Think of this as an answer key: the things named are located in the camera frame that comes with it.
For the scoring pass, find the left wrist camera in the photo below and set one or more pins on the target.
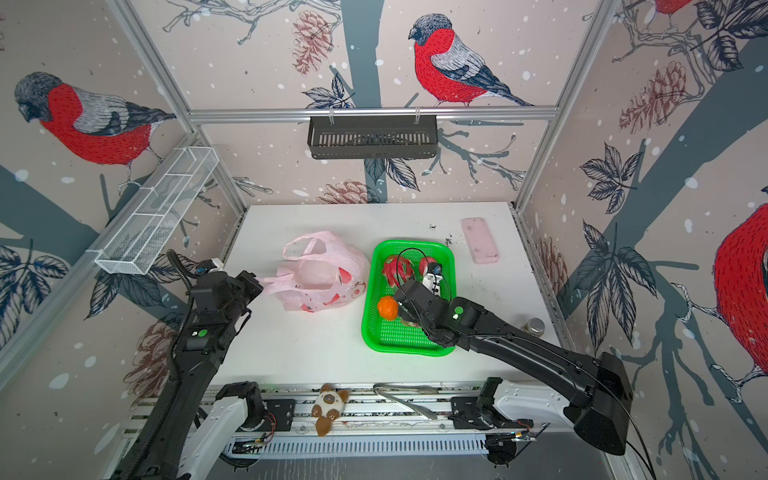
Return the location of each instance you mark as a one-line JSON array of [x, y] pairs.
[[207, 266]]

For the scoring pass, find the green plastic basket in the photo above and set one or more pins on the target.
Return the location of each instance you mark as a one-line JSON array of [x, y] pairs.
[[393, 336]]

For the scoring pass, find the red apple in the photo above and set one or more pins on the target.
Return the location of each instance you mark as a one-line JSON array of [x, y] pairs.
[[424, 264]]

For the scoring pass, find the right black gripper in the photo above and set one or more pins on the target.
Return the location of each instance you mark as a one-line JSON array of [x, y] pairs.
[[404, 313]]

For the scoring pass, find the white wire mesh shelf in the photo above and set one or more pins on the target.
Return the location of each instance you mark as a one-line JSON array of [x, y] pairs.
[[141, 238]]

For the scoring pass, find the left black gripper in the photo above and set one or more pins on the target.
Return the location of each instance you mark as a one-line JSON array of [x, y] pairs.
[[248, 281]]

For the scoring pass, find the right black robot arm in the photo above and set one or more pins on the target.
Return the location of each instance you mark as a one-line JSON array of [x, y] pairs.
[[597, 389]]

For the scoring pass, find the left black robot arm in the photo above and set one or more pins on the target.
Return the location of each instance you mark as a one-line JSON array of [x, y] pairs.
[[170, 445]]

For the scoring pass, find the small glass jar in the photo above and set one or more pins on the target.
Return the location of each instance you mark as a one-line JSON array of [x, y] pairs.
[[535, 327]]

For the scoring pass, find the orange carrot piece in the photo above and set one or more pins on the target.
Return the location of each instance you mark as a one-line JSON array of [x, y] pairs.
[[388, 308]]

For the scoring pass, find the black hanging wall basket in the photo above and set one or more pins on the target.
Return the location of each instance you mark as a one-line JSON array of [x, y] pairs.
[[373, 137]]

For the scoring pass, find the pink plastic bag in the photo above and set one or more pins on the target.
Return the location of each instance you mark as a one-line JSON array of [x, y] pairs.
[[320, 271]]

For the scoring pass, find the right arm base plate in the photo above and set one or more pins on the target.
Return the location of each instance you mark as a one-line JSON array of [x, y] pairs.
[[468, 414]]

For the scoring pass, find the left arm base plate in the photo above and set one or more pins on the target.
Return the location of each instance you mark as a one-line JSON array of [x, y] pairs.
[[279, 415]]

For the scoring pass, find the red fruit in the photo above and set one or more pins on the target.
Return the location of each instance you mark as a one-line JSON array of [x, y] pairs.
[[397, 270]]

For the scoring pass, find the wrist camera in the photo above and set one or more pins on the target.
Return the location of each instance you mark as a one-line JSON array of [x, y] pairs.
[[207, 266], [433, 278]]

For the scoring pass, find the brown plush toy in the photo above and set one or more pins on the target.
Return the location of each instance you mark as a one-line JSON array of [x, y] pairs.
[[328, 407]]

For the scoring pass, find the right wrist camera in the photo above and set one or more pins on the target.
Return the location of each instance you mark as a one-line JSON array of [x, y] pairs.
[[433, 278]]

